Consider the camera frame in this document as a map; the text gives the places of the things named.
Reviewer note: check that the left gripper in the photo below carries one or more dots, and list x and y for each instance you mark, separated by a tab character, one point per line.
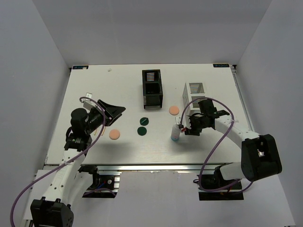
113	110

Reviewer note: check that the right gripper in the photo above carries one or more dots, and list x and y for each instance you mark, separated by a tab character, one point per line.
192	131

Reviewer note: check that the white lotion bottle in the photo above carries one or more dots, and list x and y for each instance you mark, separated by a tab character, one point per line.
176	129

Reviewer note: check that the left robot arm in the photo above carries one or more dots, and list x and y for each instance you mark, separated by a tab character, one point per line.
71	179

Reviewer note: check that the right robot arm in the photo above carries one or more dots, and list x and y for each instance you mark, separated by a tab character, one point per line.
259	154

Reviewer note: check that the left peach makeup sponge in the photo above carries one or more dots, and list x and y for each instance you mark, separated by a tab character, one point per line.
114	134

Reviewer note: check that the peach makeup sponge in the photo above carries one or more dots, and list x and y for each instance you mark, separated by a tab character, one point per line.
174	110
114	134

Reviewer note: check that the right peach makeup sponge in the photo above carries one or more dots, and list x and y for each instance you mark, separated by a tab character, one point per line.
174	110

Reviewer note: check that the upper green round compact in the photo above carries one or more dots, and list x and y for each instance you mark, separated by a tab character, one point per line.
144	121

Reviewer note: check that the green round compact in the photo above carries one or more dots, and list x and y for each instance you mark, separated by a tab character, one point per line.
141	131
144	121

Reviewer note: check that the white slotted organizer box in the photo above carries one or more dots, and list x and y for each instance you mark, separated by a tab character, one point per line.
193	92

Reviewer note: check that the lower green round compact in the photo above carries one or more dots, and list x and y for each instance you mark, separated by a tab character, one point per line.
141	131

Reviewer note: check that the black slotted organizer box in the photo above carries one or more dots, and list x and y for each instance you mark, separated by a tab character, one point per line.
152	88

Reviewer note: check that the right blue table sticker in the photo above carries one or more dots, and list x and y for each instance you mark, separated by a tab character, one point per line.
221	65

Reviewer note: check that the blue table sticker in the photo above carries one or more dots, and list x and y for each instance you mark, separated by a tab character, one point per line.
80	67
221	65

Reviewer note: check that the left blue table sticker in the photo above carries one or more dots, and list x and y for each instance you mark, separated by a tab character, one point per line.
80	67

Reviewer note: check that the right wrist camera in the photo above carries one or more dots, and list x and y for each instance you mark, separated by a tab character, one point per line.
187	122

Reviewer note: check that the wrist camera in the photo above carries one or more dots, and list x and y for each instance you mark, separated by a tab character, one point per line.
87	103
187	122

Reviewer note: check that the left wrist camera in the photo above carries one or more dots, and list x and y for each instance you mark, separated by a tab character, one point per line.
87	103

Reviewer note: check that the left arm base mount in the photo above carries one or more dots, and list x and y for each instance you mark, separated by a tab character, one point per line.
105	182

